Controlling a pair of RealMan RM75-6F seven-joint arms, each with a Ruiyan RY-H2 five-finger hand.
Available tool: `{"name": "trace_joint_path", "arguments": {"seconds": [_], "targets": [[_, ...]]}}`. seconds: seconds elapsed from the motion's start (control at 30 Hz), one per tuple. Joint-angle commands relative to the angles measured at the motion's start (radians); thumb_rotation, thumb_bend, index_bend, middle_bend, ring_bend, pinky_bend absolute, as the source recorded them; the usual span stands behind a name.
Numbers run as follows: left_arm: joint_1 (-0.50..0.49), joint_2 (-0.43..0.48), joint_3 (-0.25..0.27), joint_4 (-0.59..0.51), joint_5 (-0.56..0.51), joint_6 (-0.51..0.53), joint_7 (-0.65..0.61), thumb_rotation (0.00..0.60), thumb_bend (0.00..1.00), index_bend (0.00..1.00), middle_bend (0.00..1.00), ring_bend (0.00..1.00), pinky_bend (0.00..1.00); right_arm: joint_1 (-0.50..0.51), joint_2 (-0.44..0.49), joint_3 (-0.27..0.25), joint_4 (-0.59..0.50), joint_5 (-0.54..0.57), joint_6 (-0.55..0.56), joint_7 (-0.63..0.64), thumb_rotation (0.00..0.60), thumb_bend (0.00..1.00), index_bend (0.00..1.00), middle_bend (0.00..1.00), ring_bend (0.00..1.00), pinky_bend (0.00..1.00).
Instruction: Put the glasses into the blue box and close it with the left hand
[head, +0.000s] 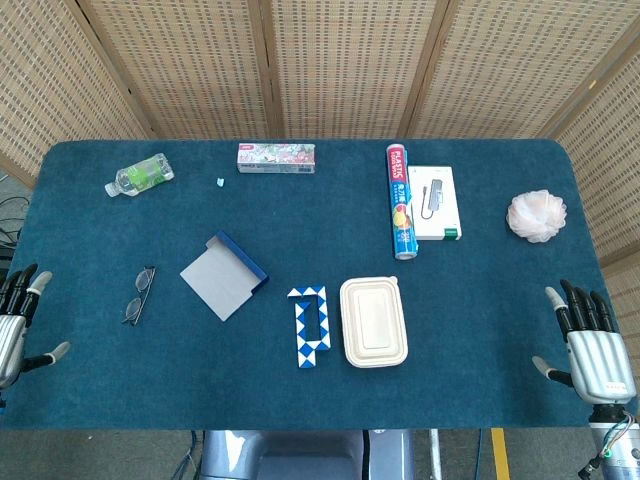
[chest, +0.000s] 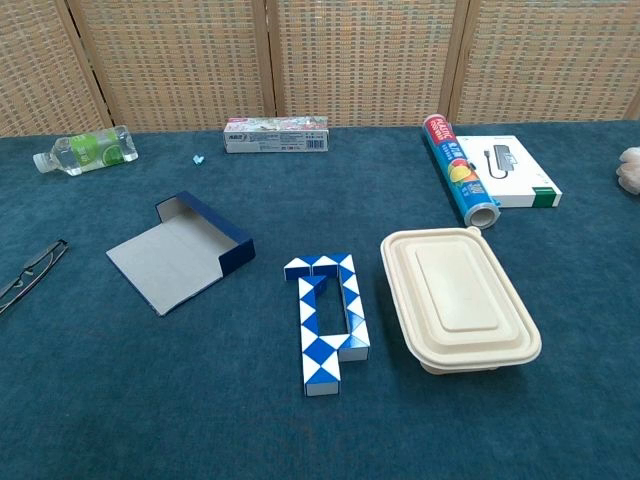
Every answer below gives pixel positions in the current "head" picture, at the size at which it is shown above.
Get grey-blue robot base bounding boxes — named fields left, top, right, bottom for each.
left=199, top=428, right=416, bottom=480

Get white USB hub box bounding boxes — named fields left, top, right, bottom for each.
left=407, top=165, right=463, bottom=242

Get white floral toothpaste box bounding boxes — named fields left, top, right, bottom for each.
left=236, top=142, right=317, bottom=175

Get woven bamboo folding screen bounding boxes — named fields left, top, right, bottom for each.
left=0, top=0, right=640, bottom=306

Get beige lidded food container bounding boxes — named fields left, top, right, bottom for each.
left=339, top=275, right=410, bottom=370

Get yellow floor tape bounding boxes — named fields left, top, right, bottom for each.
left=490, top=428, right=512, bottom=480

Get teal table cloth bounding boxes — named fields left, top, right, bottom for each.
left=0, top=138, right=640, bottom=431

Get blue white snake puzzle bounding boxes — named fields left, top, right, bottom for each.
left=286, top=285, right=332, bottom=369

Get blue glasses case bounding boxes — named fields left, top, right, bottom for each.
left=179, top=230, right=270, bottom=323

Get blue plastic wrap roll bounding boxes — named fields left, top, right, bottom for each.
left=385, top=143, right=420, bottom=261

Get pink mesh bath pouf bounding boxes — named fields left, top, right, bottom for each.
left=506, top=189, right=568, bottom=245

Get black eyeglasses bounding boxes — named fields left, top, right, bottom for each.
left=121, top=265, right=157, bottom=327

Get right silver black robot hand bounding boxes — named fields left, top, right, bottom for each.
left=531, top=278, right=637, bottom=404

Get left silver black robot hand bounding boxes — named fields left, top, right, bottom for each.
left=0, top=263, right=71, bottom=390

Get clear green-label water bottle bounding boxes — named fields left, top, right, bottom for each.
left=104, top=152, right=176, bottom=198

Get black floor cables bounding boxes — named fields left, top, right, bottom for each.
left=0, top=195, right=32, bottom=261

